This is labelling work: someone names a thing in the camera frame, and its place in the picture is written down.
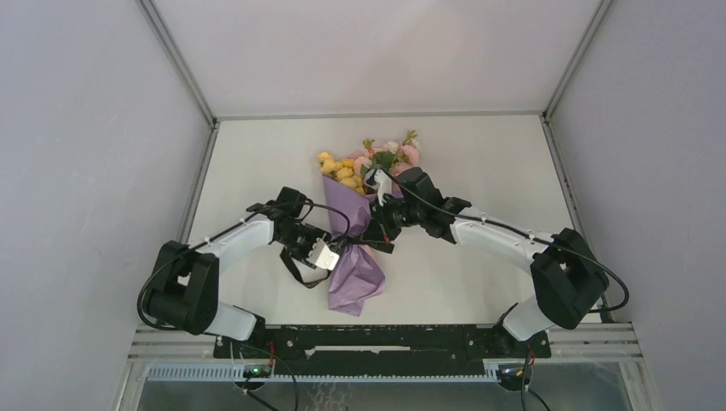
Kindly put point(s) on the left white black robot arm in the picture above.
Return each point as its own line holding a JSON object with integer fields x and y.
{"x": 183, "y": 291}

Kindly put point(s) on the aluminium frame rail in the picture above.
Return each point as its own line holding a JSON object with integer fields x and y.
{"x": 595, "y": 343}

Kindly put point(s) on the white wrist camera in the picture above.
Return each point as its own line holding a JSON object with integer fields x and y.
{"x": 381, "y": 183}
{"x": 322, "y": 256}

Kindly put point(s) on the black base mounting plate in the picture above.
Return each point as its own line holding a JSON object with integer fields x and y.
{"x": 387, "y": 349}

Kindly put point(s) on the purple pink wrapping paper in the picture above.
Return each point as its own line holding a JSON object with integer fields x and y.
{"x": 357, "y": 276}

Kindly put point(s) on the white slotted cable duct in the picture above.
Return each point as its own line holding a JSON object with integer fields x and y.
{"x": 485, "y": 372}

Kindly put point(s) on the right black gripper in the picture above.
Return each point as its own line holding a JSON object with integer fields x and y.
{"x": 379, "y": 227}

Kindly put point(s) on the fake flower bouquet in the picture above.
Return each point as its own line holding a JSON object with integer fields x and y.
{"x": 393, "y": 156}

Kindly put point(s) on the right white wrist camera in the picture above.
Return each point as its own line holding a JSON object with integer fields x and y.
{"x": 381, "y": 183}

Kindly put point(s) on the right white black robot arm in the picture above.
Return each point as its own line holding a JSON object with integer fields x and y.
{"x": 567, "y": 279}

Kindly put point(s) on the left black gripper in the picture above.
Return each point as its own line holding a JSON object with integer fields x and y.
{"x": 315, "y": 233}

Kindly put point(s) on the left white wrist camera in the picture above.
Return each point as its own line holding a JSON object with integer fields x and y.
{"x": 322, "y": 256}

